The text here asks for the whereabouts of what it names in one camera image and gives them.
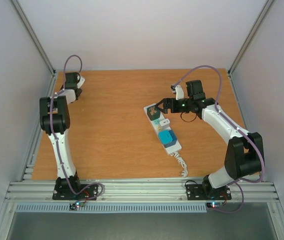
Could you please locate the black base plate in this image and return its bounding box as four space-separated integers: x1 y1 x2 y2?
52 181 101 201
184 181 232 201

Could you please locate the grey slotted cable duct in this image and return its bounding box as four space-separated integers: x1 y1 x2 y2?
15 202 207 214

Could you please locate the left controller board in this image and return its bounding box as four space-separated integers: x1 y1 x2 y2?
69 202 85 211

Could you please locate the dark green cube adapter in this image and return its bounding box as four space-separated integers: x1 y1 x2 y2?
147 106 161 121

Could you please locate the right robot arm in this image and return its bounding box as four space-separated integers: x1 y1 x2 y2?
154 80 265 199

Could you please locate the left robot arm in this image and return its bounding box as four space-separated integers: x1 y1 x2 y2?
39 72 85 200

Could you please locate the right controller board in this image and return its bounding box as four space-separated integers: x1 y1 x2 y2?
206 201 225 209

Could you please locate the light blue plug adapter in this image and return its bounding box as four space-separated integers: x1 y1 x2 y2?
158 130 173 145

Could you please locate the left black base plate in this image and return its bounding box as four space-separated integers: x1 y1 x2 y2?
52 181 101 201

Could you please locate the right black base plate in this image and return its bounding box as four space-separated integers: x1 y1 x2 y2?
184 181 232 201

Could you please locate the white USB charger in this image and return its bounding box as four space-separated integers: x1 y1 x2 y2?
160 119 170 127

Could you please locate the dark blue cube adapter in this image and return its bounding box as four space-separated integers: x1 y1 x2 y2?
164 130 177 148

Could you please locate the controller board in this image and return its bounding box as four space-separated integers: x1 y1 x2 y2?
69 202 85 211
206 201 225 209

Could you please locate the white multi-socket power strip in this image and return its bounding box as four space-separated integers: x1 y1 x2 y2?
144 104 182 156

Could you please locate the white coiled power cord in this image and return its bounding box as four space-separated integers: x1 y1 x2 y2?
170 151 189 178

